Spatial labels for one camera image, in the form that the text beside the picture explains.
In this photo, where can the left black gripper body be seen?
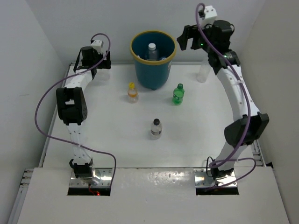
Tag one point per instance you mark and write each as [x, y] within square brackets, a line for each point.
[104, 64]

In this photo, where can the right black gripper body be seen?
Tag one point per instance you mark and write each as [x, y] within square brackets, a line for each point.
[198, 41]

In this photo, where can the square clear bottle white cap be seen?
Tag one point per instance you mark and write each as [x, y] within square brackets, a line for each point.
[152, 53]

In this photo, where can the small bottle black cap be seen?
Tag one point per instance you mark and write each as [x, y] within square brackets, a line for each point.
[156, 129]

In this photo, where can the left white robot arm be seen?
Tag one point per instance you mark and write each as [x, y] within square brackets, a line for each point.
[72, 108]

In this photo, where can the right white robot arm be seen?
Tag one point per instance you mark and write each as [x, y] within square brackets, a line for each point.
[248, 122]

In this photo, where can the blue bin yellow rim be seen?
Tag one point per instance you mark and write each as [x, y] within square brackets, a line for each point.
[152, 74]

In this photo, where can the small bottle yellow cap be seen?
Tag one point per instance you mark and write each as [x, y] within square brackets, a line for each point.
[132, 93]

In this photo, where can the green plastic bottle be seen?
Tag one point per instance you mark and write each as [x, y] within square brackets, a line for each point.
[178, 94]

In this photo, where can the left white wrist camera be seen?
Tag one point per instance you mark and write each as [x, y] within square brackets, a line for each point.
[98, 46]

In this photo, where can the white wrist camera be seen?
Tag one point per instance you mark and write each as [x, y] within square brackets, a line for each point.
[98, 46]
[207, 15]

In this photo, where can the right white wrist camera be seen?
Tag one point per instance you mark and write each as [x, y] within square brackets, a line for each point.
[207, 15]

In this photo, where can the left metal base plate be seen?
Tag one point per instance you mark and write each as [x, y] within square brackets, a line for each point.
[100, 179]

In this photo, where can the metal base plate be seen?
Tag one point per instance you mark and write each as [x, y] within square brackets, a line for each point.
[100, 179]
[203, 179]

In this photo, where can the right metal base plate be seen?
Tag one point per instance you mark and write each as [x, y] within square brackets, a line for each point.
[203, 179]

